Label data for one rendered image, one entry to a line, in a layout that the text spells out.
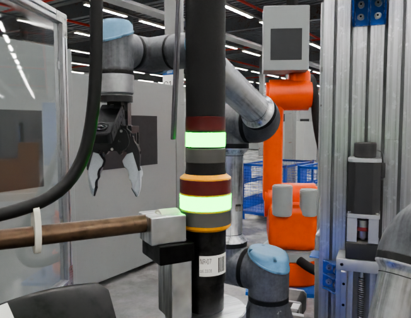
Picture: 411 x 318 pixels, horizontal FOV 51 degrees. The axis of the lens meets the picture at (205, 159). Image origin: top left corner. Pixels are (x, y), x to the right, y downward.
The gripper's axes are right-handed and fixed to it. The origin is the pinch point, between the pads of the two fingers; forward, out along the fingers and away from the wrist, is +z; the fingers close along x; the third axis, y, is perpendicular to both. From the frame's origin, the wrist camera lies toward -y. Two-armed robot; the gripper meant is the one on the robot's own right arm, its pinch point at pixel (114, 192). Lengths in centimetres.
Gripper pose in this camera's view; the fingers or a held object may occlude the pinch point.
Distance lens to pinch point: 92.5
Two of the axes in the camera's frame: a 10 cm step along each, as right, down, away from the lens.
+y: 1.2, -0.8, 9.9
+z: 0.0, 10.0, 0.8
